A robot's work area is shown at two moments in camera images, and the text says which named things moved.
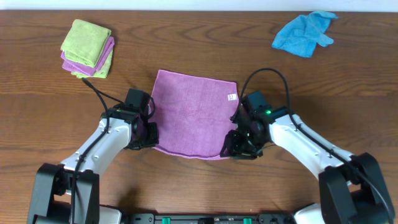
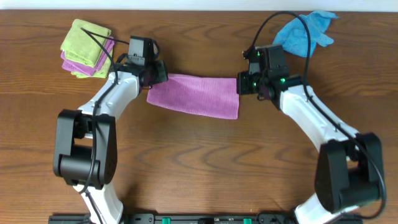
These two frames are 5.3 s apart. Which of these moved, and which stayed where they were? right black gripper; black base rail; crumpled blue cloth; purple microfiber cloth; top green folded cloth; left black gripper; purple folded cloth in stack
Moved: left black gripper; purple microfiber cloth; right black gripper
Stayed: crumpled blue cloth; purple folded cloth in stack; black base rail; top green folded cloth
